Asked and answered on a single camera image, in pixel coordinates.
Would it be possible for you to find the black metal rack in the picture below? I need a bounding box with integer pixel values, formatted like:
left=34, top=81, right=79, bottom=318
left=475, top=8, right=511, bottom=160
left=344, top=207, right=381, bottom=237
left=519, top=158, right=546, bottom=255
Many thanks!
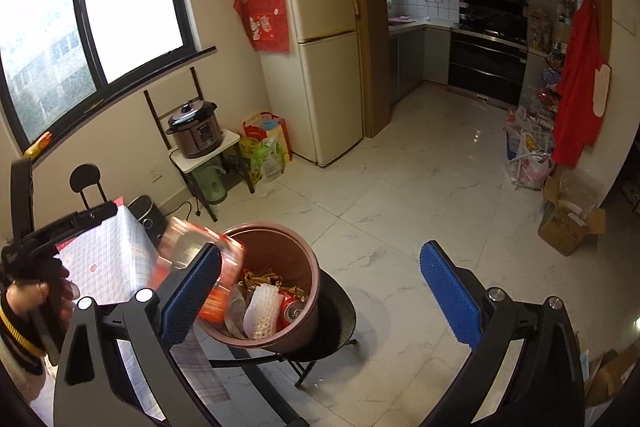
left=143, top=66, right=204, bottom=148

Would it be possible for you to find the wooden door frame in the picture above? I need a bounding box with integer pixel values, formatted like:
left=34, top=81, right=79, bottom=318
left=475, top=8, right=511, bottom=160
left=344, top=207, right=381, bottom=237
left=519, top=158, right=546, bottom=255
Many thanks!
left=344, top=0, right=394, bottom=139

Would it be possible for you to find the person's left forearm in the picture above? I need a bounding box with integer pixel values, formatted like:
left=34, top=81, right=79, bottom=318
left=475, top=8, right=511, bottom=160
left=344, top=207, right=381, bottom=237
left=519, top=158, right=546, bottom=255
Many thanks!
left=0, top=294, right=53, bottom=413

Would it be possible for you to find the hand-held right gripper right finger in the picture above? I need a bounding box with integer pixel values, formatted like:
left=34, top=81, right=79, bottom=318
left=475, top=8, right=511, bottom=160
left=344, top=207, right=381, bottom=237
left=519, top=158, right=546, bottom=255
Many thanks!
left=419, top=240, right=586, bottom=427

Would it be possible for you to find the black round-back chair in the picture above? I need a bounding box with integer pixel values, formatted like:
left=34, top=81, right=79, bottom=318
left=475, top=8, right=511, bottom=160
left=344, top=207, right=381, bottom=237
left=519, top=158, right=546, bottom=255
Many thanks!
left=69, top=163, right=114, bottom=210

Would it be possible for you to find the pink and white plastic bag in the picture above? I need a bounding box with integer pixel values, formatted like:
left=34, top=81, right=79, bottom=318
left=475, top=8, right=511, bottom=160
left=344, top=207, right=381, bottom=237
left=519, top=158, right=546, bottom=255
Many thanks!
left=518, top=129, right=557, bottom=189

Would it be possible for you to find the flattened cardboard box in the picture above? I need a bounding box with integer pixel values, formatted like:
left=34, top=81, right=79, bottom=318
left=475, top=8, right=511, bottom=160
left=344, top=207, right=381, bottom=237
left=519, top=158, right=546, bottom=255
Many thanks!
left=582, top=349, right=637, bottom=408

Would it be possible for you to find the person's left hand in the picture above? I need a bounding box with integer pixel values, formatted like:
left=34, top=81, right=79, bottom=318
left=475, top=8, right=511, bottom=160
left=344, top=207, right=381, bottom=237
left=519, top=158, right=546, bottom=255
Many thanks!
left=6, top=266, right=80, bottom=322

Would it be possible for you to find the brown electric pressure cooker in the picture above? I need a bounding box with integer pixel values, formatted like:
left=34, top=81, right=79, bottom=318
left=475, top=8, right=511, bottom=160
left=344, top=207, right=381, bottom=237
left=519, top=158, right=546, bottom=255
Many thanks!
left=166, top=100, right=225, bottom=160

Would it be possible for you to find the clear plastic wrapper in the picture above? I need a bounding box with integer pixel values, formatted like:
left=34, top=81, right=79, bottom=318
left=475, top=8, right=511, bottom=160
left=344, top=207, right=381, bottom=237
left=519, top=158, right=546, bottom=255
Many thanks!
left=223, top=284, right=250, bottom=341

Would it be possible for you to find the red drink can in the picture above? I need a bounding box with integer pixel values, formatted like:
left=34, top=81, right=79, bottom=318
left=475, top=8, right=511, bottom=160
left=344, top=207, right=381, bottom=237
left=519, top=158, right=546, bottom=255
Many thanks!
left=276, top=291, right=305, bottom=326

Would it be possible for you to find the small white side table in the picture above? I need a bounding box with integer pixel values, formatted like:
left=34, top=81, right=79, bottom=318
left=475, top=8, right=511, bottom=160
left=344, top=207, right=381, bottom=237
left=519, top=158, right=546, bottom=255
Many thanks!
left=169, top=129, right=256, bottom=208

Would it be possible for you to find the yellow snack packet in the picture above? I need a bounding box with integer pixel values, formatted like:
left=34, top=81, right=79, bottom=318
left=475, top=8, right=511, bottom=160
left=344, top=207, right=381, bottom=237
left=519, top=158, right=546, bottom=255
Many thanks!
left=22, top=130, right=54, bottom=158

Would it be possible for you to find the black rice cooker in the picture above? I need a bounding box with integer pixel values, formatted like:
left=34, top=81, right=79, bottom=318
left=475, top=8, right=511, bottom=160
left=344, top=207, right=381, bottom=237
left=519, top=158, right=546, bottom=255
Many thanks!
left=127, top=194, right=166, bottom=239

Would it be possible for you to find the checked table mat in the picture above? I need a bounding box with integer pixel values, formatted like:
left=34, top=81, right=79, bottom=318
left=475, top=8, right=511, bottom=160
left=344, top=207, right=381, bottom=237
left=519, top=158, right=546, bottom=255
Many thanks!
left=55, top=204, right=231, bottom=425

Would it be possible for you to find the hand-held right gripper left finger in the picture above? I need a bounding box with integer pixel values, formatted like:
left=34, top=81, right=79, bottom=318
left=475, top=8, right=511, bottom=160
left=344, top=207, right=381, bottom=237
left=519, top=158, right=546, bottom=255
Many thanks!
left=52, top=242, right=223, bottom=427

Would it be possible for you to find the grey kitchen base cabinet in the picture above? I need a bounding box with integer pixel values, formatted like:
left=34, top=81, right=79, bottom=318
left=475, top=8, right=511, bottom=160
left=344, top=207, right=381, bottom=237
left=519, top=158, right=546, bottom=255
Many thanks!
left=388, top=24, right=454, bottom=106

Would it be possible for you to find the red printed cloth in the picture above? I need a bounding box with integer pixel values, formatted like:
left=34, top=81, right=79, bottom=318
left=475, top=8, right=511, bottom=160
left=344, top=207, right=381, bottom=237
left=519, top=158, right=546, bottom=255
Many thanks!
left=233, top=0, right=291, bottom=54

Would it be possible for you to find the colourful shopping bag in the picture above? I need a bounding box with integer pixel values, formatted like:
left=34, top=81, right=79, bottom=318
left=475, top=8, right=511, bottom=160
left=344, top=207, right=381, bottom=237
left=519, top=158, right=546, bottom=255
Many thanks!
left=238, top=111, right=293, bottom=185

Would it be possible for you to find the black power cable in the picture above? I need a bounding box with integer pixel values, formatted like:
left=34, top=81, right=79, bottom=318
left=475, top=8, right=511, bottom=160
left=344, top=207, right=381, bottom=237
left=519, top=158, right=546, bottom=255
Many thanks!
left=160, top=199, right=219, bottom=223

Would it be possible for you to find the red plastic food tray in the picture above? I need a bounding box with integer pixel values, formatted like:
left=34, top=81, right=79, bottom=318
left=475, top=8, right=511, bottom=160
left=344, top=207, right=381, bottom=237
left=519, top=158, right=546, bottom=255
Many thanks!
left=154, top=215, right=247, bottom=324

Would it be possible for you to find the red hanging apron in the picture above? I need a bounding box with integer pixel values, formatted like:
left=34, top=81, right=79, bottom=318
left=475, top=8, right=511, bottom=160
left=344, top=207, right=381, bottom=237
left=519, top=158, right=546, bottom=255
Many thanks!
left=552, top=0, right=612, bottom=168

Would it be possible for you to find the green thermos jug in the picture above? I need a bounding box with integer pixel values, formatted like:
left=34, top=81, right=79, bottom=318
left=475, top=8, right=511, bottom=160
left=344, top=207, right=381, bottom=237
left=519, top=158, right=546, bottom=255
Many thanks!
left=192, top=156, right=229, bottom=206

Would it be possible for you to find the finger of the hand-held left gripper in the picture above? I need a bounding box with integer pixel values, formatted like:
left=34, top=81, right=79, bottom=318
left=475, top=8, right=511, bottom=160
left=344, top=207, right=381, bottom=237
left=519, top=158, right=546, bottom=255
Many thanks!
left=10, top=157, right=36, bottom=245
left=25, top=201, right=119, bottom=254

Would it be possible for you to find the wire storage rack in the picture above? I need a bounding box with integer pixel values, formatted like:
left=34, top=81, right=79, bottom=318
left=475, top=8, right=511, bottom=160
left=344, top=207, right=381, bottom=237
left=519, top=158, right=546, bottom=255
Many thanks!
left=504, top=56, right=569, bottom=191

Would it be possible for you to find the cream refrigerator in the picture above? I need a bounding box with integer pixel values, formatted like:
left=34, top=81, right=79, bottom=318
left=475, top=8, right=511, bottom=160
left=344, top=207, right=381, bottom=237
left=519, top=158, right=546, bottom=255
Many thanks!
left=249, top=0, right=365, bottom=168

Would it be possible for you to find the black built-in oven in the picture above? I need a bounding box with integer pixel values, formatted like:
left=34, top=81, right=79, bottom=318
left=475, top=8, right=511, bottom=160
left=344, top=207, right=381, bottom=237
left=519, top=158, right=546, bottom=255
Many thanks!
left=447, top=0, right=531, bottom=106

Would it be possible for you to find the gold foil wrapper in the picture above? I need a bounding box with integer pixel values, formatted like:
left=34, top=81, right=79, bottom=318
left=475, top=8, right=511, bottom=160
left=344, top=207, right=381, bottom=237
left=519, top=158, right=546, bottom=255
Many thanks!
left=243, top=262, right=306, bottom=298

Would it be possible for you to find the white foam net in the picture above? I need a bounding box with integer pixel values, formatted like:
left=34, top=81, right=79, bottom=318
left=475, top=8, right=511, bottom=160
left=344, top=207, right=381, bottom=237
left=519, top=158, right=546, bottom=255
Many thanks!
left=243, top=284, right=281, bottom=341

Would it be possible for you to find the brown plastic trash bin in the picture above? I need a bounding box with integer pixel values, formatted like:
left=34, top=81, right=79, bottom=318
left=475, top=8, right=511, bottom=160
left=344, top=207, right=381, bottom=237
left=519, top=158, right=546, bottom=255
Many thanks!
left=197, top=221, right=321, bottom=354

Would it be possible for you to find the black folding stool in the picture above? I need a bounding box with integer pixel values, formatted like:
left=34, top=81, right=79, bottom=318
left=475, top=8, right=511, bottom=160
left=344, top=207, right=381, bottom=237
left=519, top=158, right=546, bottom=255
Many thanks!
left=205, top=267, right=359, bottom=389

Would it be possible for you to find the black window sill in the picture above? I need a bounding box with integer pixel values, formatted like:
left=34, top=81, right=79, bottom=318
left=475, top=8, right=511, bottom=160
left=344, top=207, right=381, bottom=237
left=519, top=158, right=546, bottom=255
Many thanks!
left=22, top=45, right=217, bottom=158

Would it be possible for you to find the open cardboard box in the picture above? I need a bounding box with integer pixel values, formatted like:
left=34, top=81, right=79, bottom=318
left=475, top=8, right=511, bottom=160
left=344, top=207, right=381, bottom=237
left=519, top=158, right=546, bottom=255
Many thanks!
left=537, top=171, right=607, bottom=257

